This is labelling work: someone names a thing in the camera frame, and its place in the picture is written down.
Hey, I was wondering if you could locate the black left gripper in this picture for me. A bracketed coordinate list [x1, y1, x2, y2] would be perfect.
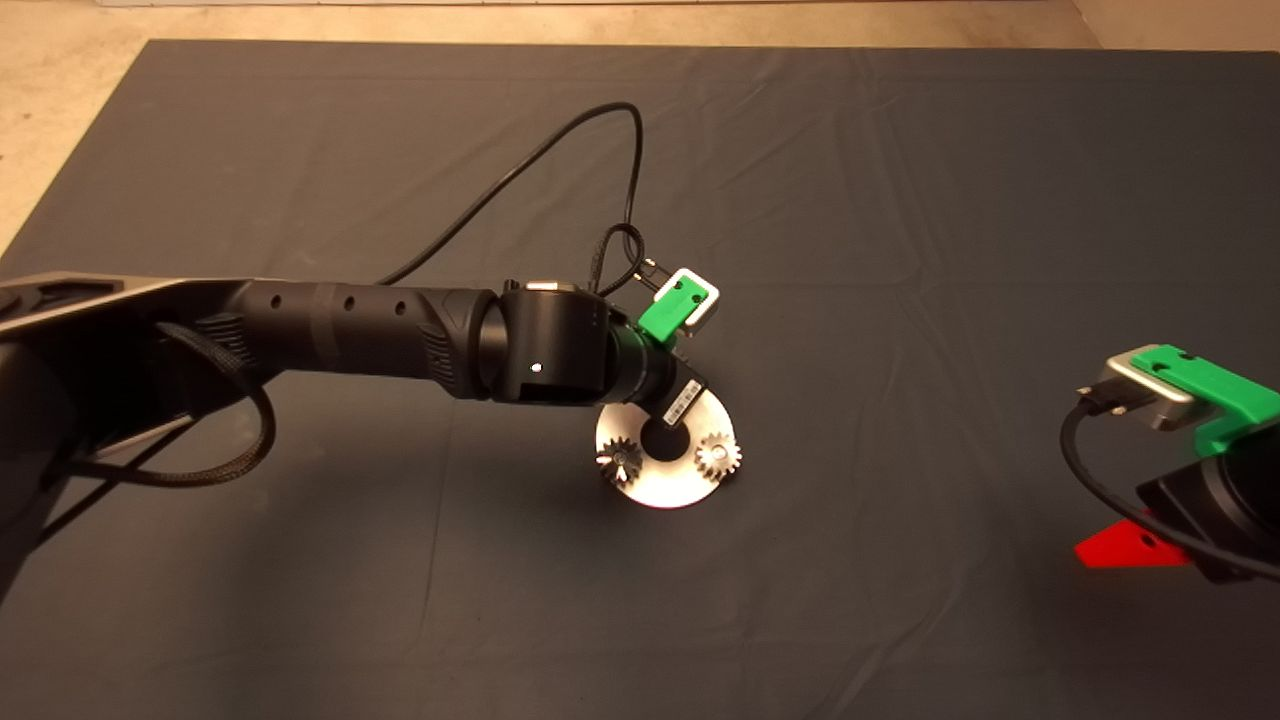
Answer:
[639, 354, 710, 427]

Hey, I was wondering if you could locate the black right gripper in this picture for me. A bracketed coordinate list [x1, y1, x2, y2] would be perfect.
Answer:
[1073, 418, 1280, 587]

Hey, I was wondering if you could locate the white gear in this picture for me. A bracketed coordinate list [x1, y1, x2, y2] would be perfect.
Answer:
[596, 436, 645, 484]
[694, 431, 744, 480]

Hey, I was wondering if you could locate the dark grey table cloth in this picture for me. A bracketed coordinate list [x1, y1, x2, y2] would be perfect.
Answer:
[0, 38, 1280, 720]

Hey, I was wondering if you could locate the green left camera mount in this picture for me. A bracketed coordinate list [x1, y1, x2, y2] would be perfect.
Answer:
[636, 276, 710, 345]

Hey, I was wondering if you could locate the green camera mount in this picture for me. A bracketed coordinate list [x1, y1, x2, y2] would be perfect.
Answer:
[636, 276, 710, 345]
[1134, 343, 1280, 457]

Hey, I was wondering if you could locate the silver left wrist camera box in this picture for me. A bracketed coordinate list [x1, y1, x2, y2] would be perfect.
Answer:
[664, 266, 722, 337]

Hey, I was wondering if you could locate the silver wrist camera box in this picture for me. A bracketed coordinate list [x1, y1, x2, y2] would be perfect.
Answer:
[664, 266, 722, 337]
[1097, 349, 1217, 434]

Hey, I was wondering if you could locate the white round base plate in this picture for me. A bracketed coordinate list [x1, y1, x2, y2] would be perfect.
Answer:
[594, 390, 739, 511]

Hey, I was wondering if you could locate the smooth black right camera cable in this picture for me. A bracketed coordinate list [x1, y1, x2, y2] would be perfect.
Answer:
[1059, 384, 1280, 582]

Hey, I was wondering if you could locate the smooth black camera cable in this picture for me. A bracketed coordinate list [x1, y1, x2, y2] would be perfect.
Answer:
[1059, 384, 1280, 582]
[374, 101, 645, 287]

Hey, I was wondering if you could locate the black braided cable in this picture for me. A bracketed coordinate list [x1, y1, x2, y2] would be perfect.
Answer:
[589, 221, 652, 297]

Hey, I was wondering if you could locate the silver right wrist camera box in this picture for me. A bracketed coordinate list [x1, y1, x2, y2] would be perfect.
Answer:
[1097, 349, 1217, 434]

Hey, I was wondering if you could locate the green right camera mount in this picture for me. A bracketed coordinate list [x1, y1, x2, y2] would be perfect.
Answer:
[1134, 343, 1280, 457]

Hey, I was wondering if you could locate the smooth black left camera cable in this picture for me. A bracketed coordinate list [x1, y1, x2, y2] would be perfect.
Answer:
[374, 101, 645, 287]

